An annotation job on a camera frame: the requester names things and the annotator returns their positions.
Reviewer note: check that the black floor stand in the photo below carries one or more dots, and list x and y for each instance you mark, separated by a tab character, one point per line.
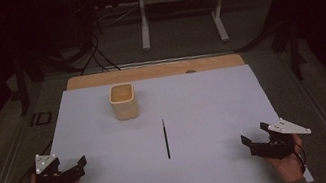
22	89
295	54

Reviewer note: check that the person's right hand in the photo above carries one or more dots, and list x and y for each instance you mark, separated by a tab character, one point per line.
287	167

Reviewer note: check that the white table mat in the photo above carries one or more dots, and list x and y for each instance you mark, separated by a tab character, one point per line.
189	117

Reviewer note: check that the thin black pencil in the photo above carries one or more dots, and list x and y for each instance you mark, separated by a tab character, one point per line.
166	138

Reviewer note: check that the beige square cup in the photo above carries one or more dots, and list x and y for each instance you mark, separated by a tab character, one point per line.
125	110

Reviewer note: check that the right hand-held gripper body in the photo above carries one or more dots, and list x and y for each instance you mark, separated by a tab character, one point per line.
277	149

